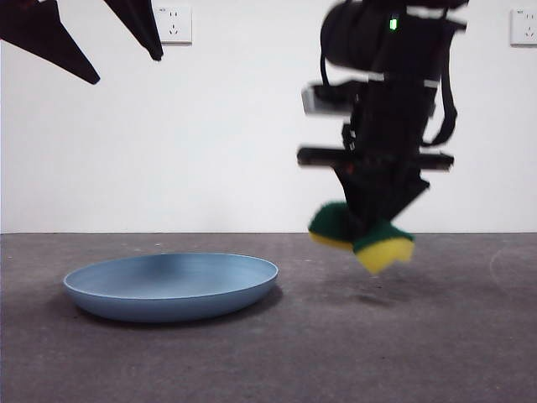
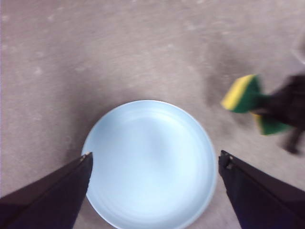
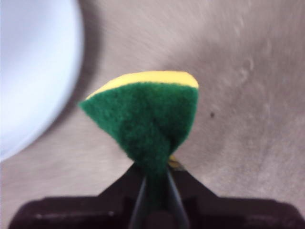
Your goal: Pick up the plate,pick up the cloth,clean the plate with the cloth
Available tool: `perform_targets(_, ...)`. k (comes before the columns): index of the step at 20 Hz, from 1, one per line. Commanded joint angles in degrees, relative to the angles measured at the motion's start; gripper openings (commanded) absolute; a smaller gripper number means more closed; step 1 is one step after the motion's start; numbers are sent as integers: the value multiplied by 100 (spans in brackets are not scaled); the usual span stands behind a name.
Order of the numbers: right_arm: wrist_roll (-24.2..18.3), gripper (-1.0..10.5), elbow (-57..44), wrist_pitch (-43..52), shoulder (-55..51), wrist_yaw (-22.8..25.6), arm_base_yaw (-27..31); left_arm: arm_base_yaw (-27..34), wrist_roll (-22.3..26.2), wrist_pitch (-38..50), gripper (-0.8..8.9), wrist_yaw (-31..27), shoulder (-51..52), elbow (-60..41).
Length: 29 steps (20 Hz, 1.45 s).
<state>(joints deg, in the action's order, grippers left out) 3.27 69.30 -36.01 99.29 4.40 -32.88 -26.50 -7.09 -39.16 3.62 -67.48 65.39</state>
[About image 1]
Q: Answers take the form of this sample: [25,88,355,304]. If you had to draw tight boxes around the white wall socket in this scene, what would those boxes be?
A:
[509,8,537,48]
[155,6,194,46]

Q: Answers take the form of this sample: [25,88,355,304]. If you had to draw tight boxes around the pale grey camera box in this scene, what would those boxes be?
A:
[301,82,362,117]

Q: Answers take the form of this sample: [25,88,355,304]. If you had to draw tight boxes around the green and yellow sponge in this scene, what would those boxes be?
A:
[308,202,416,276]

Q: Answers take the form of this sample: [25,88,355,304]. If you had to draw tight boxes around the light blue round plate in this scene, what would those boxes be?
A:
[62,252,279,324]

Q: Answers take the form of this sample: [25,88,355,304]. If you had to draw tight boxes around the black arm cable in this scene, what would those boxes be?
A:
[421,62,459,147]

